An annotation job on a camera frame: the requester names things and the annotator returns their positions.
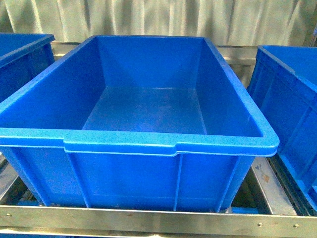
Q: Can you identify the steel rack front rail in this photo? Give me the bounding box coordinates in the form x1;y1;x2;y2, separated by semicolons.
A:
0;205;317;238

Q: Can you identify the blue bin far right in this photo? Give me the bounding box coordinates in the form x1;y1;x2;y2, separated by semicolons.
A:
247;45;317;211

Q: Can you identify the grey curtain backdrop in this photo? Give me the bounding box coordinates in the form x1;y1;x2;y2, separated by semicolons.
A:
0;0;317;46

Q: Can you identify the blue destination bin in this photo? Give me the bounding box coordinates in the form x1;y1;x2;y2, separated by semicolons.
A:
0;36;279;212

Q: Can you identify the blue bin far left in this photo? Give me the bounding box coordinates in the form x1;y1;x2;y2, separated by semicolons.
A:
0;33;55;101

